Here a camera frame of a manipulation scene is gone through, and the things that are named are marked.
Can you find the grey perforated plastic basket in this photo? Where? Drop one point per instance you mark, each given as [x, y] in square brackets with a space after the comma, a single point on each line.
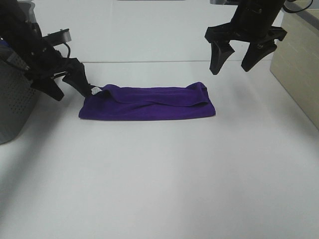
[17, 98]

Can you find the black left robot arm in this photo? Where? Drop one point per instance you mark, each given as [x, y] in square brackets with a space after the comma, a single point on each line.
[14, 22]

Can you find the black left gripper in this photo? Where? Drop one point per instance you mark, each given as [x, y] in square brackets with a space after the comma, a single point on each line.
[46, 64]

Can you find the purple microfiber towel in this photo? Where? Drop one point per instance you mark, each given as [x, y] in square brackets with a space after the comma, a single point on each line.
[112, 102]

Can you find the beige plastic storage box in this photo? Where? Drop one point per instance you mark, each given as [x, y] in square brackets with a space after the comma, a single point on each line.
[295, 63]

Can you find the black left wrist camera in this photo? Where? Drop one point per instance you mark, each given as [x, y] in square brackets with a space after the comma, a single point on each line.
[57, 38]

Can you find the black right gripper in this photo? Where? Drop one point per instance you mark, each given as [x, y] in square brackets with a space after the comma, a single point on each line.
[251, 22]

